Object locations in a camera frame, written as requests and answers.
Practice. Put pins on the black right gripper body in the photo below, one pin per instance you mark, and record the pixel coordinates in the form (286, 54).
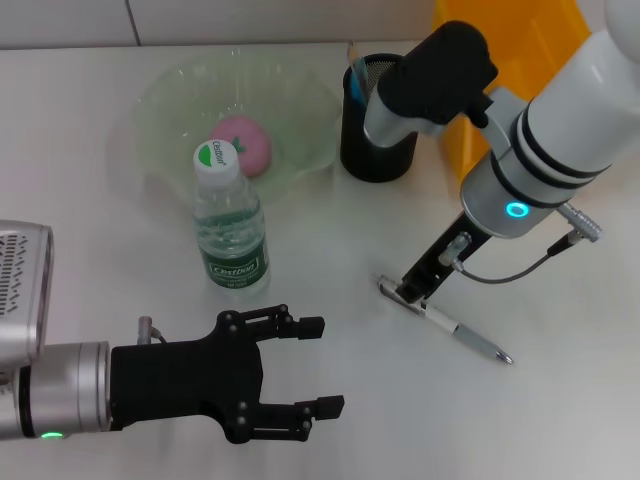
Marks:
(440, 260)

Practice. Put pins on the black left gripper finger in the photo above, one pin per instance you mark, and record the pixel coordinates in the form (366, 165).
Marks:
(330, 406)
(310, 327)

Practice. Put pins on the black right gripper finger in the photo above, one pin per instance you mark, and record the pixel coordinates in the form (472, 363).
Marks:
(416, 295)
(401, 287)

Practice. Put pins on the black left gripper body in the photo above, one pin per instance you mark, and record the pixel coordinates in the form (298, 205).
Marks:
(185, 382)

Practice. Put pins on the white silver ballpoint pen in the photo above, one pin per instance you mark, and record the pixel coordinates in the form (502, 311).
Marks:
(470, 336)

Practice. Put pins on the clear water bottle green label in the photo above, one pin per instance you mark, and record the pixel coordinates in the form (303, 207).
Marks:
(230, 240)

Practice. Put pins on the pink toy peach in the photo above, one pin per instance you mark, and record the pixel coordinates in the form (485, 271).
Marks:
(257, 150)

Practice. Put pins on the blue scissors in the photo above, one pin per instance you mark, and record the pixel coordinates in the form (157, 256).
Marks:
(357, 85)

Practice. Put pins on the clear plastic ruler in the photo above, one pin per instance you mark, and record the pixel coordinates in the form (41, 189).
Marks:
(352, 52)

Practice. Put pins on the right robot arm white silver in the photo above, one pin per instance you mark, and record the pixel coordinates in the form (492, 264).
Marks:
(565, 125)

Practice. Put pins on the black mesh pen holder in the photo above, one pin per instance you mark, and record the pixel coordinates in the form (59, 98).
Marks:
(360, 155)

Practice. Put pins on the green glass fruit plate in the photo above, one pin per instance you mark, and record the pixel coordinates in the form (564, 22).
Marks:
(165, 100)

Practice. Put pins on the yellow plastic bin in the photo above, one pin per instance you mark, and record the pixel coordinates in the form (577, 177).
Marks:
(530, 45)

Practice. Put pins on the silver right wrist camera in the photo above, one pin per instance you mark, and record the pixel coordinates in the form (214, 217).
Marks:
(435, 80)

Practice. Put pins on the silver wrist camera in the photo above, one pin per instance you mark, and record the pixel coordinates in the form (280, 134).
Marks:
(435, 80)
(22, 290)

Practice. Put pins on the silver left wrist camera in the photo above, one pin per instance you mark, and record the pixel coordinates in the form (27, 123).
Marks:
(22, 290)

